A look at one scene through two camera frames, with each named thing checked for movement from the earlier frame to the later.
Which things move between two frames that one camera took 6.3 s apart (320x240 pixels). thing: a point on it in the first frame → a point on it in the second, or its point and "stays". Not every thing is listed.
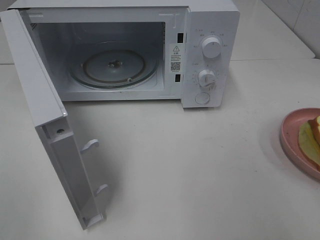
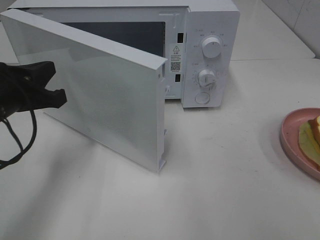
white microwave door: [51, 119] → [113, 94]
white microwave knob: [207, 78] stays
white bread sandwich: [309, 137] stays
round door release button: [202, 98] stays
